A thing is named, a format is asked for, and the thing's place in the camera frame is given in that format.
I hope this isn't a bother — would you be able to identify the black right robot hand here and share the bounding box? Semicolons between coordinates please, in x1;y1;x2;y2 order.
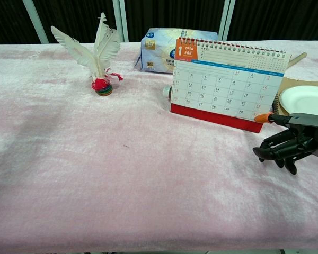
252;112;318;175

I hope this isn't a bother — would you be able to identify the red desk calendar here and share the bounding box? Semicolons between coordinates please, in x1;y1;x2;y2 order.
170;37;293;133

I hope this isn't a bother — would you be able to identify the black spiral notebook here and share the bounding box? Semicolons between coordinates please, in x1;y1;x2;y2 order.
271;95;281;115

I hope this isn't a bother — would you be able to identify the white paper plate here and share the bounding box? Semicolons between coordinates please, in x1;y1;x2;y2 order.
278;85;318;116

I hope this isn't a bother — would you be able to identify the brown cardboard piece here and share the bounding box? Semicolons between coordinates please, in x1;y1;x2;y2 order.
272;76;318;115

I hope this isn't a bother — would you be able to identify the wooden stick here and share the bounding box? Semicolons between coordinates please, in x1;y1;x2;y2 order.
288;52;307;65

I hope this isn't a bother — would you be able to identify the blue tissue pack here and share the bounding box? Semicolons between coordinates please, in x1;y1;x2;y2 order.
134;28;219;73

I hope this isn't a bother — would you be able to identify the pink plush table cloth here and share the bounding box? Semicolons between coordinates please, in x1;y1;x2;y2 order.
0;40;318;250

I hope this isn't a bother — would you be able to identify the white feather shuttlecock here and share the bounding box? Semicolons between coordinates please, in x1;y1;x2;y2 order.
50;12;123;97

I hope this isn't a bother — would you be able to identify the white frame post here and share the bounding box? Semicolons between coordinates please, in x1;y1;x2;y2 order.
113;0;130;43
22;0;50;44
217;0;237;42

